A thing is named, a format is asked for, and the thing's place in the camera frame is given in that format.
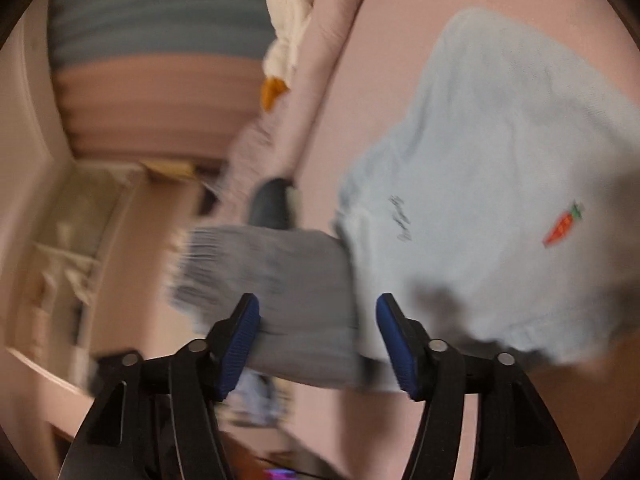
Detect cream wall shelf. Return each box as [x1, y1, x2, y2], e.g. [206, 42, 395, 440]
[0, 160, 203, 403]

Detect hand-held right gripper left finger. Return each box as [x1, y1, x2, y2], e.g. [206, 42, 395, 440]
[60, 293, 261, 480]

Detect folded dark blue jeans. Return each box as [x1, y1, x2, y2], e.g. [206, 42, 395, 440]
[249, 177, 297, 231]

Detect pink curtain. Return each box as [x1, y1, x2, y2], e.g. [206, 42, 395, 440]
[52, 54, 267, 162]

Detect pink quilt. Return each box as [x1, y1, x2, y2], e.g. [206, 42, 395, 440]
[220, 0, 386, 211]

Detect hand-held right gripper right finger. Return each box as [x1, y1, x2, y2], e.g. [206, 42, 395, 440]
[376, 293, 581, 480]

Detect blue curtain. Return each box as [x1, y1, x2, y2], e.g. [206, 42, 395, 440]
[47, 0, 281, 75]

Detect light blue strawberry print pants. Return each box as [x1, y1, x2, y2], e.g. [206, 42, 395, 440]
[167, 7, 640, 393]

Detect white goose plush toy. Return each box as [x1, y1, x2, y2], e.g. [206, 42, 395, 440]
[260, 0, 323, 112]

